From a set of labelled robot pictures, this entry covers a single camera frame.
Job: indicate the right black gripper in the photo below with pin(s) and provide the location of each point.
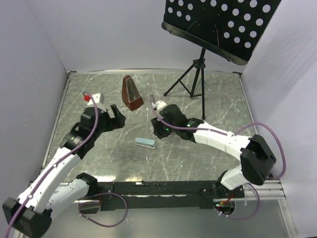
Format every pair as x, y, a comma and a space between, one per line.
157, 129

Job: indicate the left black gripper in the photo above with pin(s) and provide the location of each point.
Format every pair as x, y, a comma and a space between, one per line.
117, 122

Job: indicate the blue stapler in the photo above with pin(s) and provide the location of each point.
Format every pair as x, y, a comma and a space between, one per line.
148, 143

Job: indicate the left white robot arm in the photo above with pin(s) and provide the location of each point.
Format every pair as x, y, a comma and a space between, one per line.
34, 210

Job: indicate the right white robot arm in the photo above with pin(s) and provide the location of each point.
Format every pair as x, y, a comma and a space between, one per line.
255, 157

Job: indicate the brown metronome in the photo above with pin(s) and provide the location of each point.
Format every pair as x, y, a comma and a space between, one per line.
131, 97

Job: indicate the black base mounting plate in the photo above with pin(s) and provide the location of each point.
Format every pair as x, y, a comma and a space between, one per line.
161, 194

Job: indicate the black music stand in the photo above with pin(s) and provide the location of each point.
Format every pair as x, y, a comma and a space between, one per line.
230, 29

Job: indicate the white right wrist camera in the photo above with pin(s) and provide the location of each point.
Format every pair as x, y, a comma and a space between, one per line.
157, 106

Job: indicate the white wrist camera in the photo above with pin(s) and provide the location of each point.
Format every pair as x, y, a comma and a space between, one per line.
99, 100
157, 106

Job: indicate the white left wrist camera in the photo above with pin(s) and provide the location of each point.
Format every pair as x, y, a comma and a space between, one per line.
99, 100

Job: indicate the aluminium extrusion rail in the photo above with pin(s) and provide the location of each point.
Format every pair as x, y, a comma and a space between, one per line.
270, 189

